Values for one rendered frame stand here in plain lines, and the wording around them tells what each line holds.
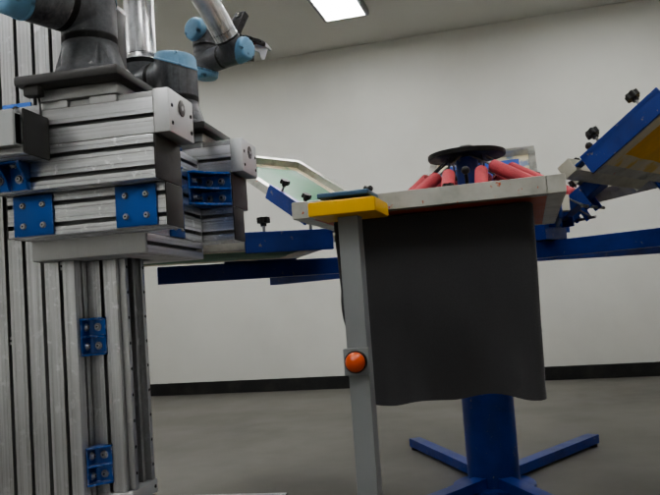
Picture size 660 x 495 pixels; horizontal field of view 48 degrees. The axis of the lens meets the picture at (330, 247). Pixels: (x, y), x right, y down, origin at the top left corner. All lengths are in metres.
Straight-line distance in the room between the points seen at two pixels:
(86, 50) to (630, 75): 5.39
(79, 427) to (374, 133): 5.10
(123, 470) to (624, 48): 5.55
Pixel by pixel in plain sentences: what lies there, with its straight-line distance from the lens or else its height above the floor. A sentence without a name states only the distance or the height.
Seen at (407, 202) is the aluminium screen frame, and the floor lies 0.96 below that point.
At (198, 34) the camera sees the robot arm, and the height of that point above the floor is 1.63.
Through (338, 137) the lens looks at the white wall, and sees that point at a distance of 6.63.
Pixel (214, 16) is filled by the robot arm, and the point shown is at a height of 1.63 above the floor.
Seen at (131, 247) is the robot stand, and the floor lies 0.91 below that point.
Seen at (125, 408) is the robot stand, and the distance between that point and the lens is 1.82.
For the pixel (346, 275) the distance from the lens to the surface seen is 1.41.
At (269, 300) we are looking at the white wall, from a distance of 6.68.
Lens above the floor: 0.77
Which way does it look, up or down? 4 degrees up
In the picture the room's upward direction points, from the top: 4 degrees counter-clockwise
